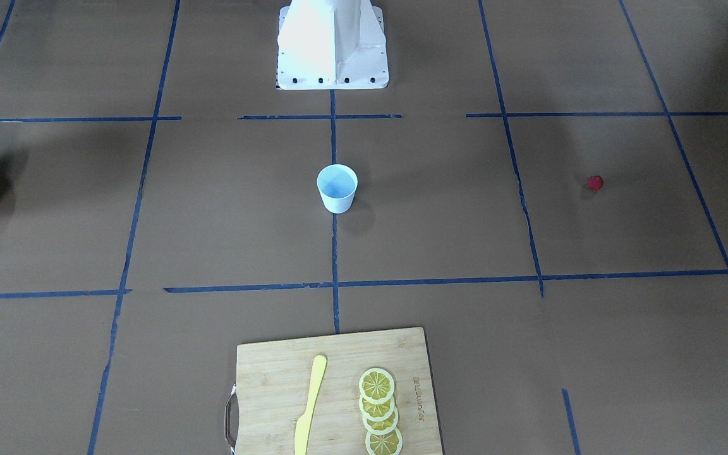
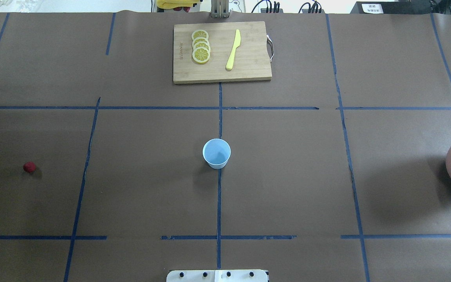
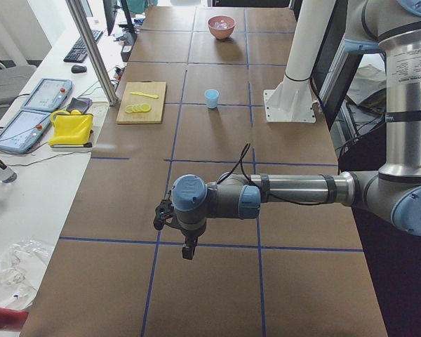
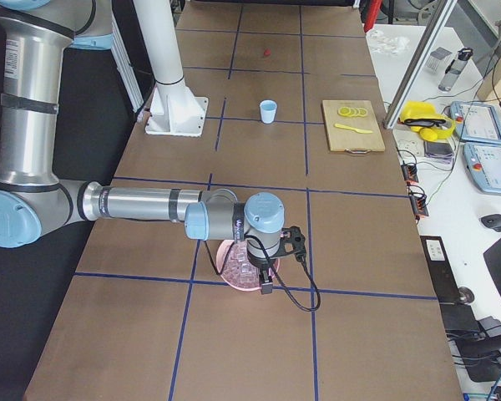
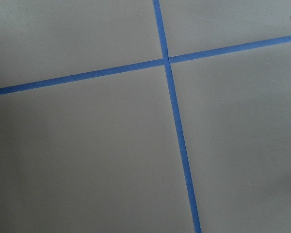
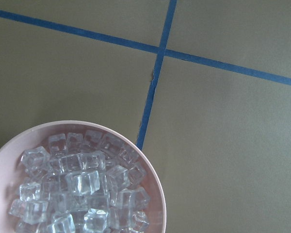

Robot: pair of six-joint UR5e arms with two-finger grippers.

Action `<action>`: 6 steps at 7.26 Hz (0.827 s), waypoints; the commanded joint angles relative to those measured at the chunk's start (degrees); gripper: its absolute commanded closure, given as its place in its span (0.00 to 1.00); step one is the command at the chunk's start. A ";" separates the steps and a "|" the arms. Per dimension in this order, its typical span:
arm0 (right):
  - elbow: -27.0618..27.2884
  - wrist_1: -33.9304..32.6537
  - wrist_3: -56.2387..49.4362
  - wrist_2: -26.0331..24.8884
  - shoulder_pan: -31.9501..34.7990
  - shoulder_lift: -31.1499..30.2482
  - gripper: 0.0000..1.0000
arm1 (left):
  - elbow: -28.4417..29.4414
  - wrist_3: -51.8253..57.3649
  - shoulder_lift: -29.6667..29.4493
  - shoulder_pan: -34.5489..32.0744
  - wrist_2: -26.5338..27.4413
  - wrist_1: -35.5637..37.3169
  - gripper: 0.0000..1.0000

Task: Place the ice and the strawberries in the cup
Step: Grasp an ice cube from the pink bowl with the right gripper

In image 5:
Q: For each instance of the blue tape grid lines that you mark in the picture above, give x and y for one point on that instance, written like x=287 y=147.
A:
x=145 y=116

